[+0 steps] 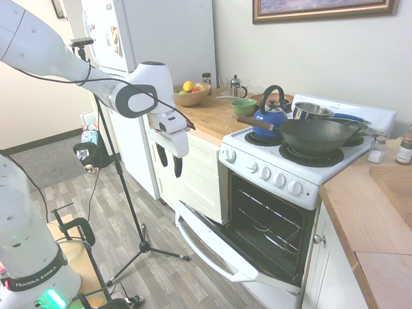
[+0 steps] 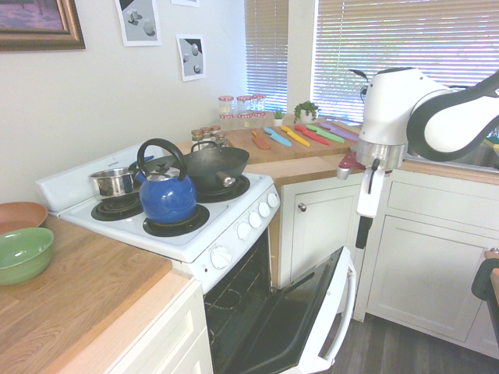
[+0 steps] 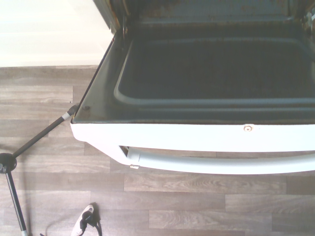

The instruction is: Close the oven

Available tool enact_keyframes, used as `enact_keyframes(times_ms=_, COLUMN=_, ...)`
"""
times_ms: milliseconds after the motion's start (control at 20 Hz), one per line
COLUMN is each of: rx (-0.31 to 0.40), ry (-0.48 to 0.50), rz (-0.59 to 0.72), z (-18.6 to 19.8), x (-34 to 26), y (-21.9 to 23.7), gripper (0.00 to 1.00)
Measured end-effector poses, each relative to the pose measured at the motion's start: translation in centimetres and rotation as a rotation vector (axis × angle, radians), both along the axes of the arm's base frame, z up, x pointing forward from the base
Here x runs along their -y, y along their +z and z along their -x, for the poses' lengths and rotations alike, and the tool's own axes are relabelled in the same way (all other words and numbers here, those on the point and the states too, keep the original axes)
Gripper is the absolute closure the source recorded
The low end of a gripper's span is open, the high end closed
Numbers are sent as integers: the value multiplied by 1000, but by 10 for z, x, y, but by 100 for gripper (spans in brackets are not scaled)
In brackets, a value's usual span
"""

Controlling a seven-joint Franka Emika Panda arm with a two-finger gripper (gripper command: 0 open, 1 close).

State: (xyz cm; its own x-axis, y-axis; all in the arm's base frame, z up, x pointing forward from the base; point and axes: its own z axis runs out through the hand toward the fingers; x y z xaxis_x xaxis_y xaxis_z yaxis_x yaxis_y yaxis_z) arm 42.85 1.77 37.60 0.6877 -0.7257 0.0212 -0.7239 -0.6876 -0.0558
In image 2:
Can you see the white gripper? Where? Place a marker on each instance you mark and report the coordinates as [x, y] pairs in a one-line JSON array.
[[368, 202]]

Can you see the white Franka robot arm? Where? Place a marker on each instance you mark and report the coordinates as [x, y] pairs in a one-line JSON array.
[[386, 109]]

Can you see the white oven door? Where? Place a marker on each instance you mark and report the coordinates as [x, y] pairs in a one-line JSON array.
[[280, 331]]

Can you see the dark green oven mitt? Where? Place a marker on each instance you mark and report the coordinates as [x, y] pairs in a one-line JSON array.
[[483, 280]]

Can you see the metal oven rack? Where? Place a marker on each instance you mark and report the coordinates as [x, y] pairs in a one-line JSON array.
[[238, 280]]

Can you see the white cabinet with knob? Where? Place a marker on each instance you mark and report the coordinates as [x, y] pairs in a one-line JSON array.
[[323, 233]]

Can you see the metal cabinet knob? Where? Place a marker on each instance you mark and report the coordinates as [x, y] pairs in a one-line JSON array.
[[302, 207]]

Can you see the white stove knob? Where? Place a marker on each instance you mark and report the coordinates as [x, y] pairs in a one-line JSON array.
[[273, 200], [244, 231], [264, 210], [255, 219], [220, 258]]

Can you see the purple knife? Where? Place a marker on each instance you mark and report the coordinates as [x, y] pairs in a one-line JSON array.
[[339, 132]]

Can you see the green knife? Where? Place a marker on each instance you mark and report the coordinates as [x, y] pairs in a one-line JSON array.
[[325, 133]]

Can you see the red knife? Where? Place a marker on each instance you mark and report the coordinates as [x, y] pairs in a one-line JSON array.
[[312, 135]]

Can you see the yellow knife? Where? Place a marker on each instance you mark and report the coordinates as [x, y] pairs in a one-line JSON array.
[[296, 136]]

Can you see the blue knife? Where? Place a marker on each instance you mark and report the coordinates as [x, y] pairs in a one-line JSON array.
[[278, 137]]

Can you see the black coil burner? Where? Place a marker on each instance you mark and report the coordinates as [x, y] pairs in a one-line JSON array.
[[113, 210], [195, 224], [238, 189]]

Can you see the large potted plant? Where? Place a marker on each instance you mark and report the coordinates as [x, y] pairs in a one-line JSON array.
[[307, 111]]

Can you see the orange knife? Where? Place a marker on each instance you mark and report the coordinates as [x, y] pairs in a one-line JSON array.
[[260, 142]]

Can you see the steel sink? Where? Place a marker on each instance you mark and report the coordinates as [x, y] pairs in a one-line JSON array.
[[479, 156]]

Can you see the wooden cutting board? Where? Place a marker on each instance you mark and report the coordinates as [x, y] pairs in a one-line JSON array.
[[249, 150]]

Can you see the small potted plant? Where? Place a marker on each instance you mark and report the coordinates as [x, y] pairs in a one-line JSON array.
[[278, 118]]

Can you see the white electric stove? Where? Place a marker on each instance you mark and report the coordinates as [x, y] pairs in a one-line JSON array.
[[218, 233]]

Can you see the glass jar checkered lid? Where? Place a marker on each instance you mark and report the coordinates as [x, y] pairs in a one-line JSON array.
[[259, 103], [244, 105], [259, 119], [245, 121], [226, 122], [226, 106]]

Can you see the yellow green sponge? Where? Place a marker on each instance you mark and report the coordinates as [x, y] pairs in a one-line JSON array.
[[494, 136]]

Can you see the black wok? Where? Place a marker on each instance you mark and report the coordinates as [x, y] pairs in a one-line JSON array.
[[210, 163]]

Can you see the small spice jar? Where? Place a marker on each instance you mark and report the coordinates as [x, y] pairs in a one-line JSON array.
[[221, 140], [216, 130], [196, 136], [206, 134]]

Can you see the wide window blind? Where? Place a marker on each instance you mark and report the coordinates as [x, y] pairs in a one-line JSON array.
[[390, 39]]

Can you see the narrow window blind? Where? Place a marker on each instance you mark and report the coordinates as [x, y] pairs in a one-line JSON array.
[[267, 58]]

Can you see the white counter base cabinet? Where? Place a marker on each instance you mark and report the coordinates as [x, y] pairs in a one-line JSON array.
[[167, 335]]

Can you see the small grey shapes print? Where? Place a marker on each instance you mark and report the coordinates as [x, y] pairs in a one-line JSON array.
[[192, 58]]

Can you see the paper print edge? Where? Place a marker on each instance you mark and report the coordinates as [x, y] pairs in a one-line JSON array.
[[185, 2]]

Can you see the large grey shapes print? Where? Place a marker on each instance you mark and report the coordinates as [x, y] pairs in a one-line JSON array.
[[140, 23]]

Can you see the green bowl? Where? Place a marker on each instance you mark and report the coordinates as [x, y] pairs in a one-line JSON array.
[[21, 257]]

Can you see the terracotta bowl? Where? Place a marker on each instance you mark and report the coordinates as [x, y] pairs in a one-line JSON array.
[[19, 216]]

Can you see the framed painting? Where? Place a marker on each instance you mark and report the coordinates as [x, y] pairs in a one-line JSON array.
[[35, 19]]

